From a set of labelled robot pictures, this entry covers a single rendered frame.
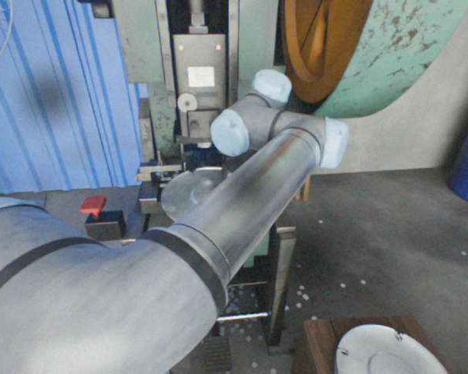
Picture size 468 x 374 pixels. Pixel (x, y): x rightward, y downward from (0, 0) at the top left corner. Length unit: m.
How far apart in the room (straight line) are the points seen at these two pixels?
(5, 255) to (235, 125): 0.35
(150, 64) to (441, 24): 0.63
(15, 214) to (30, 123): 2.16
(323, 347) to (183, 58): 0.94
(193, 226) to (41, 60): 2.10
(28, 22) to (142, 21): 1.49
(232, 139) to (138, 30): 0.44
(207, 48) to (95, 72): 1.37
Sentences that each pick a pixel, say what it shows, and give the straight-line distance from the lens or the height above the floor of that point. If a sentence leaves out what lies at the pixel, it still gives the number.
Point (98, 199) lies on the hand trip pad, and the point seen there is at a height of 0.76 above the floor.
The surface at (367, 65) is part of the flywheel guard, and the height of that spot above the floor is 1.13.
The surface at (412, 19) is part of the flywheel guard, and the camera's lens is 0.69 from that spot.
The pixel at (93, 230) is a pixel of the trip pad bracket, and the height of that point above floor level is 0.68.
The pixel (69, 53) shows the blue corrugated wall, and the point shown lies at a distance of 2.22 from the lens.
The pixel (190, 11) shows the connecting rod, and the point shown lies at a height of 1.22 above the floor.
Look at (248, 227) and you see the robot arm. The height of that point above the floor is 1.06.
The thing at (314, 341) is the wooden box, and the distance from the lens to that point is 1.05.
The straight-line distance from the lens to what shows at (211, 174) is 0.91.
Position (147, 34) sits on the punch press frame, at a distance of 0.83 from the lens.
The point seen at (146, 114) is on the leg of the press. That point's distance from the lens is 1.31.
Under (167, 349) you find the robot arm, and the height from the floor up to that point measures 1.04.
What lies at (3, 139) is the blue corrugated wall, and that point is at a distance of 2.59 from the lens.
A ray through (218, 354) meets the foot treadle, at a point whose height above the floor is 0.16.
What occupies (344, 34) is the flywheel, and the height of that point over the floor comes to 1.17.
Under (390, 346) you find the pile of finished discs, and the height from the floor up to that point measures 0.39.
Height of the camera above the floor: 1.23
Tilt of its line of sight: 32 degrees down
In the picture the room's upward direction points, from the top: straight up
